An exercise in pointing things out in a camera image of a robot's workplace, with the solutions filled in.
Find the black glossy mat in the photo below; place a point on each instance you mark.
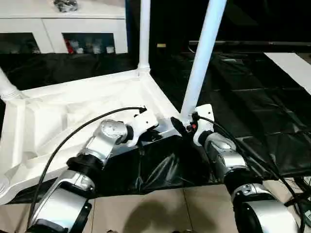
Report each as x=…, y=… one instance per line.
x=243, y=109

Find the small tan label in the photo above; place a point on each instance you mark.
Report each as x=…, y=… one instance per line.
x=161, y=45

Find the long black bar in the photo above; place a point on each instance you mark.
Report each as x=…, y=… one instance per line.
x=255, y=43

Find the white flat board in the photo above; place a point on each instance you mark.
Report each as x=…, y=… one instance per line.
x=291, y=68

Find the white cabinet with glass doors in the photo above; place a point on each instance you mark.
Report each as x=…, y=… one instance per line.
x=60, y=24

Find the dark object on cabinet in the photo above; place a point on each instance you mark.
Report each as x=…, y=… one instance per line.
x=65, y=4

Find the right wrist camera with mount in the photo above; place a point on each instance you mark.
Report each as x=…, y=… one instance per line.
x=205, y=114

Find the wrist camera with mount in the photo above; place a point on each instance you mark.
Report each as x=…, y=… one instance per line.
x=145, y=121
x=205, y=114

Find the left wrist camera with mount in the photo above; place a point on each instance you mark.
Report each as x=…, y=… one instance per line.
x=145, y=121

